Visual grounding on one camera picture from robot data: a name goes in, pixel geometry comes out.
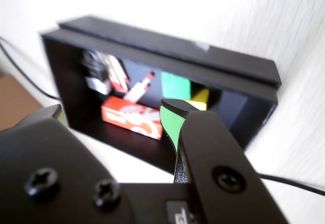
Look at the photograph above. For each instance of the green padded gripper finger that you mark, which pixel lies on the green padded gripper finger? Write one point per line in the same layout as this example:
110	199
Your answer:
215	153

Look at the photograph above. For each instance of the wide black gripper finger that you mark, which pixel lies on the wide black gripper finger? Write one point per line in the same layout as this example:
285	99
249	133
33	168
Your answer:
50	163

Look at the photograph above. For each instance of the yellow cube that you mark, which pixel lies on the yellow cube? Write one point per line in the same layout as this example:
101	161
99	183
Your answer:
200	99

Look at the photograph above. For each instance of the green cube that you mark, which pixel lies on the green cube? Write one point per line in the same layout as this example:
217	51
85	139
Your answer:
175	85

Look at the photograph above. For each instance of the large cardboard box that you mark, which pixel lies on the large cardboard box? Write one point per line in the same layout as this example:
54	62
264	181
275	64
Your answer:
15	102

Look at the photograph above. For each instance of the black box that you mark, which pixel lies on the black box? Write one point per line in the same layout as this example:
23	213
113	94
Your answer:
71	81

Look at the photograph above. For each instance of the orange matchbox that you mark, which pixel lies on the orange matchbox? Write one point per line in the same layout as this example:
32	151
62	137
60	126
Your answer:
127	117

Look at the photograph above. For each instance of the black silver clip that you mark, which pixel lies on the black silver clip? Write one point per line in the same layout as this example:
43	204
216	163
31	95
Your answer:
95	76

